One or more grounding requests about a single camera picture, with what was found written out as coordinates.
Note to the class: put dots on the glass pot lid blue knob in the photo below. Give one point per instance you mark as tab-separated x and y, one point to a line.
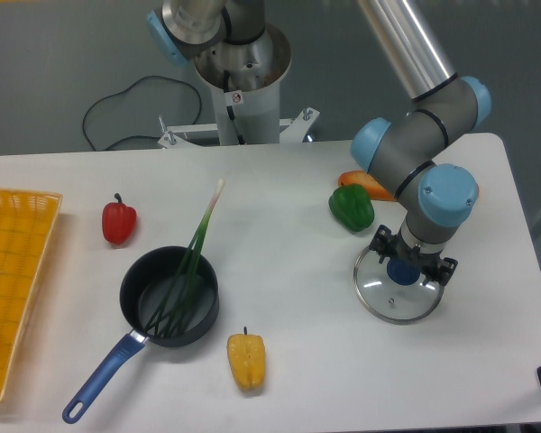
394	291

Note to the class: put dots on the yellow bell pepper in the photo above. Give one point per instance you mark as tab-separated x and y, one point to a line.
246	354

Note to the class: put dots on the red bell pepper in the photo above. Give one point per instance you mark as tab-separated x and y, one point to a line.
118	221

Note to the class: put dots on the orange baguette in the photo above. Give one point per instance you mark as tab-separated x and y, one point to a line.
372	186

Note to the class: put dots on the green bell pepper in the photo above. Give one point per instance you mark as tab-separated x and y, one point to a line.
352	208

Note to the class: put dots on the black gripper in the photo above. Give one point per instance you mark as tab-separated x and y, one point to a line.
412	254

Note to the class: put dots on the green scallion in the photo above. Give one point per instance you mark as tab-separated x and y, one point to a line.
198	243

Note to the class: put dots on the yellow woven basket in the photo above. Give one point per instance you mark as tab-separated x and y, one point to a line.
27	219

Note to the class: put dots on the black saucepan blue handle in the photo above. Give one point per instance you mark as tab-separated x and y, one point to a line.
141	290

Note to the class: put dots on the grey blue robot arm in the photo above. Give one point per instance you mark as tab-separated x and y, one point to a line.
400	156

